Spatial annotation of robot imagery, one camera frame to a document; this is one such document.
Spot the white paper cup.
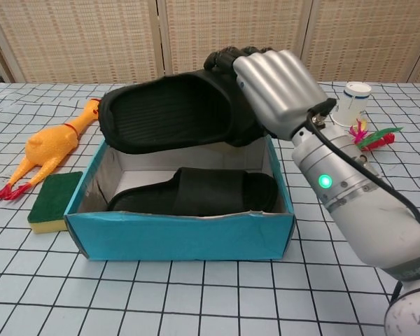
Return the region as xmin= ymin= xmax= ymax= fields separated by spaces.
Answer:
xmin=330 ymin=80 xmax=372 ymax=127

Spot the blue cardboard shoe box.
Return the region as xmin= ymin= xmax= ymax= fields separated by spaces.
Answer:
xmin=64 ymin=134 xmax=295 ymax=262

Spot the yellow rubber chicken toy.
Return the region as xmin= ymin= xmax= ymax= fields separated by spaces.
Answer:
xmin=0 ymin=98 xmax=102 ymax=201

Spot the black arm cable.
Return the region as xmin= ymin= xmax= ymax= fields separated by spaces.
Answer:
xmin=307 ymin=99 xmax=420 ymax=228

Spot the blue checkered tablecloth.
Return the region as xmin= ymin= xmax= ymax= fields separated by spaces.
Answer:
xmin=0 ymin=80 xmax=420 ymax=336

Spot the green yellow sponge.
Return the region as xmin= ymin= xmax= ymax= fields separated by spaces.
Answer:
xmin=27 ymin=171 xmax=84 ymax=235

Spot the black rubber slipper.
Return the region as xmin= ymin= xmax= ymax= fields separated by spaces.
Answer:
xmin=98 ymin=69 xmax=272 ymax=155
xmin=106 ymin=167 xmax=279 ymax=217

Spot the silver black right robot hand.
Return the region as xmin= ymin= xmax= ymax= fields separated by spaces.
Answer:
xmin=202 ymin=45 xmax=337 ymax=141

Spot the colourful feather shuttlecock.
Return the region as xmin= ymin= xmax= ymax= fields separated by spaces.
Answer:
xmin=348 ymin=118 xmax=404 ymax=152

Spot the woven wooden folding screen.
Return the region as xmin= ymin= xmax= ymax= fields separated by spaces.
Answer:
xmin=0 ymin=0 xmax=420 ymax=84

